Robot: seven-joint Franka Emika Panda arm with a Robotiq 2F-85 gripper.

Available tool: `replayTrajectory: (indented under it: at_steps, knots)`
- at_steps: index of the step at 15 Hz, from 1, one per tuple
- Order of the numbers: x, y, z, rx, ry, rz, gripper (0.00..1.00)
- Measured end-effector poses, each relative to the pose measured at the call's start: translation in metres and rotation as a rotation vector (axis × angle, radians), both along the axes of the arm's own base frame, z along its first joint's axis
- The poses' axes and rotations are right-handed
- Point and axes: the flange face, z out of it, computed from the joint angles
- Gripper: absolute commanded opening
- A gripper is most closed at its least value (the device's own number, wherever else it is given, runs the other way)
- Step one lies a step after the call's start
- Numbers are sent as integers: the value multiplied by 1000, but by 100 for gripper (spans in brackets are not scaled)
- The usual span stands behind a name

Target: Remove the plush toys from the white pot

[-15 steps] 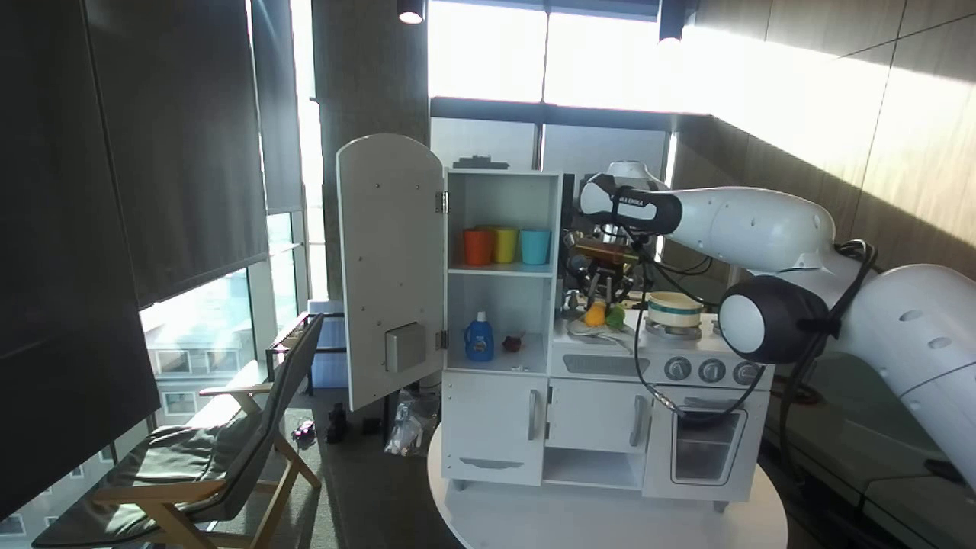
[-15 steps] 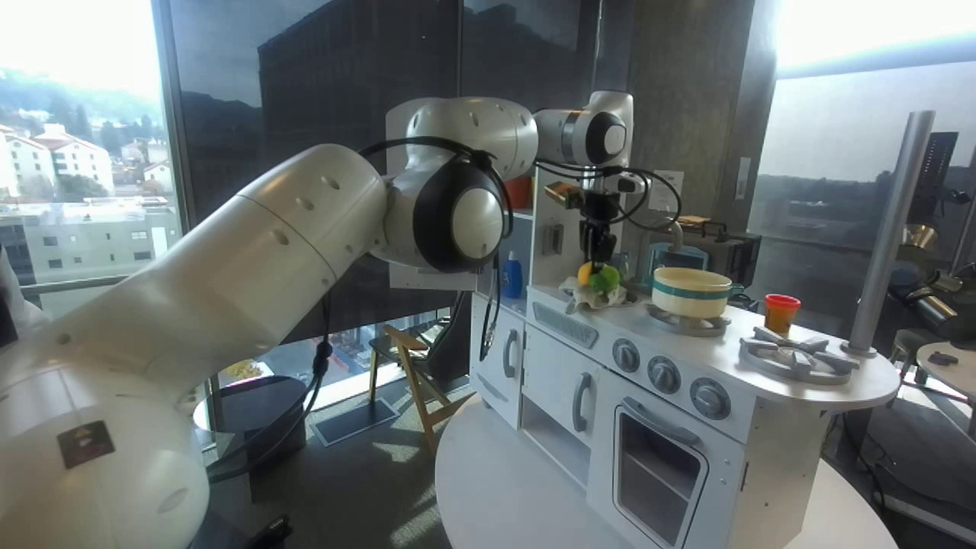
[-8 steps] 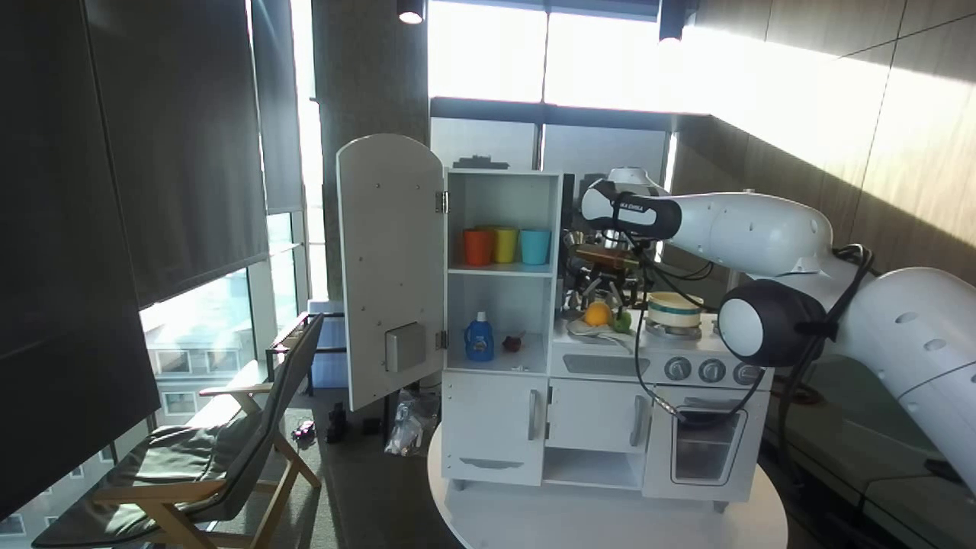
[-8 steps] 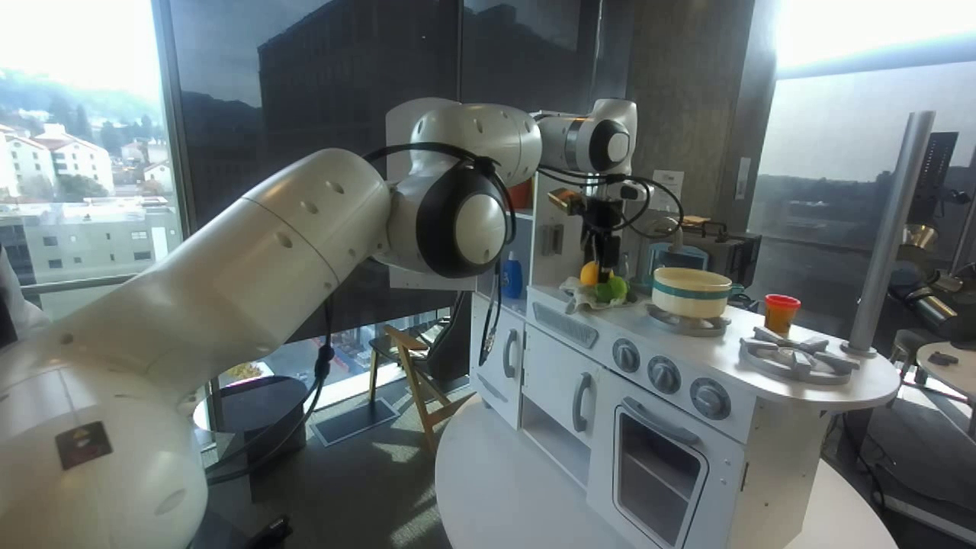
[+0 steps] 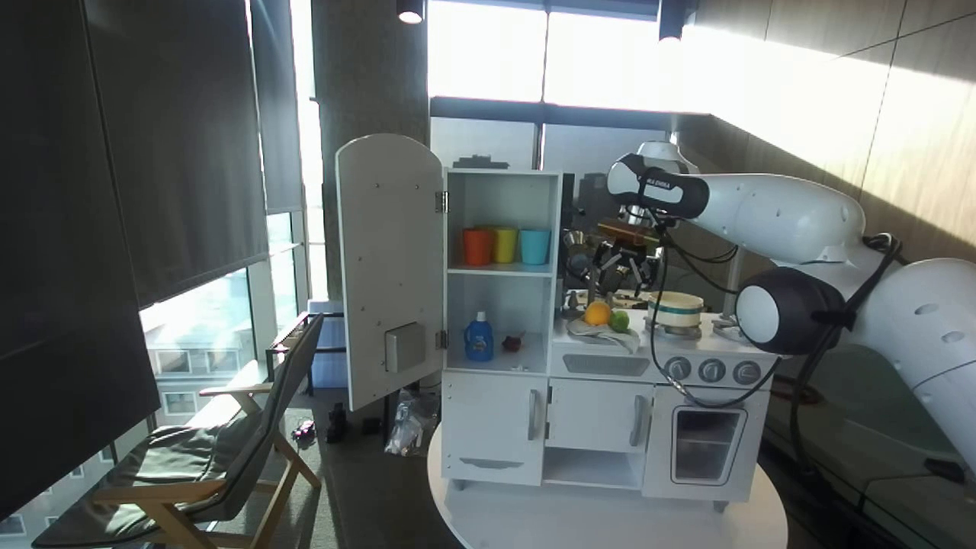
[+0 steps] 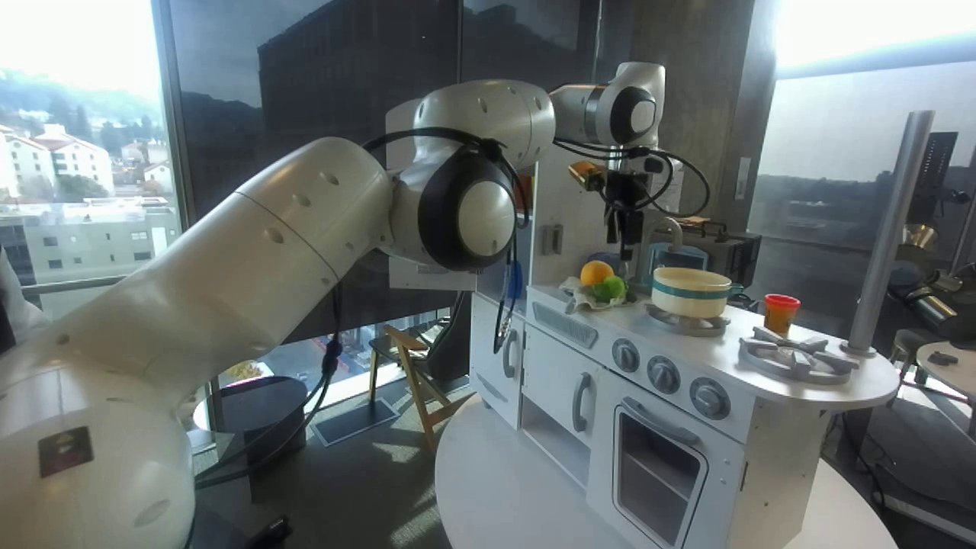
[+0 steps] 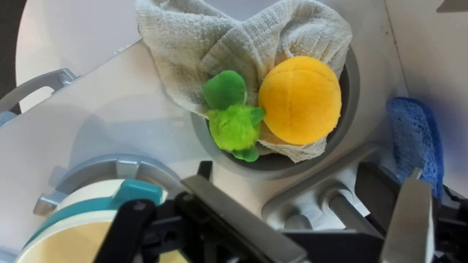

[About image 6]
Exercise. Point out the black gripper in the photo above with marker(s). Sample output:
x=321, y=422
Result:
x=623, y=196

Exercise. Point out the yellow round plush toy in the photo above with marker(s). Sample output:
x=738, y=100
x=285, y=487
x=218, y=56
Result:
x=595, y=273

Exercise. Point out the green plush toy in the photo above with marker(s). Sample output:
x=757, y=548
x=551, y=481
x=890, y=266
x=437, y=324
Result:
x=610, y=292

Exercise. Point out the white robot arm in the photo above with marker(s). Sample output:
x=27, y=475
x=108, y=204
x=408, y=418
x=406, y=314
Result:
x=255, y=263

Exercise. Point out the white pot teal band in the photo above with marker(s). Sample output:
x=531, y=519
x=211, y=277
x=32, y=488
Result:
x=690, y=292

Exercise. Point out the grey toy stove knob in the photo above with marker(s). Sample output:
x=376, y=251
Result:
x=708, y=397
x=661, y=372
x=626, y=354

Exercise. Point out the white toy kitchen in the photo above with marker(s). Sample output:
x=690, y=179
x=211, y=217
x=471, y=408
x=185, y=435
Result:
x=567, y=354

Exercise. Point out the orange cup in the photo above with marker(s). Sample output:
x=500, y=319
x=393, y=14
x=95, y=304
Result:
x=780, y=313

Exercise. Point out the wooden folding chair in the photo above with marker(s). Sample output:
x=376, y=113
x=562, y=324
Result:
x=412, y=375

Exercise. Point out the grey metal pole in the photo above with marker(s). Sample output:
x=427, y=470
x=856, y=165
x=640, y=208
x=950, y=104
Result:
x=888, y=233

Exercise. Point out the white toy oven door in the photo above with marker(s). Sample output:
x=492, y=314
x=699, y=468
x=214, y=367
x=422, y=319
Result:
x=726, y=477

